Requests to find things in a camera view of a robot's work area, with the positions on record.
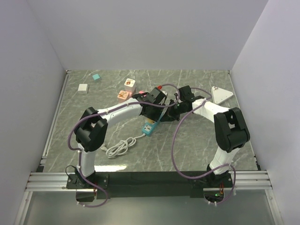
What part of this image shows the pink cube adapter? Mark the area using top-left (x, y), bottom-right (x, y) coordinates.
top-left (117, 90), bottom-right (133, 103)

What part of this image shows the aluminium rail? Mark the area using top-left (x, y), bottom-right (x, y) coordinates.
top-left (25, 171), bottom-right (273, 192)

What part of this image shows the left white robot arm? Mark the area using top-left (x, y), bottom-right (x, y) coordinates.
top-left (74, 88), bottom-right (167, 188)

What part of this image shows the white power cord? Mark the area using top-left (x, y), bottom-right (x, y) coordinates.
top-left (100, 133), bottom-right (145, 159)

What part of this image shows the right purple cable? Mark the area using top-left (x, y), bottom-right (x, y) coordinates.
top-left (172, 87), bottom-right (236, 207)

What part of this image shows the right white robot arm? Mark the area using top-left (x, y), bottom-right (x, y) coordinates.
top-left (160, 85), bottom-right (250, 187)

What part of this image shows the yellow plug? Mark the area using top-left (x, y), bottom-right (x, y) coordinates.
top-left (146, 119), bottom-right (155, 124)

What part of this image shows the teal power strip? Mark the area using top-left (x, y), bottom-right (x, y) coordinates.
top-left (142, 121), bottom-right (159, 136)

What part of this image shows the teal cube plug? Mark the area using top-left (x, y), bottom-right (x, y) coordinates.
top-left (92, 74), bottom-right (101, 82)

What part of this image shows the black base beam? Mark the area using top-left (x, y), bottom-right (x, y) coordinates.
top-left (66, 171), bottom-right (233, 202)

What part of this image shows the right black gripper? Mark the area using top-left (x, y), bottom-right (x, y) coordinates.
top-left (160, 99), bottom-right (188, 122)

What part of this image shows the white cube adapter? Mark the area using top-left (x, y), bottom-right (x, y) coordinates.
top-left (124, 78), bottom-right (136, 93)

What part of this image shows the white triangular socket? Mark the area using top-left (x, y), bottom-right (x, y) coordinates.
top-left (210, 86), bottom-right (233, 105)

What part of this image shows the white square plug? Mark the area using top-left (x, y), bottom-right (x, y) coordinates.
top-left (77, 83), bottom-right (89, 94)

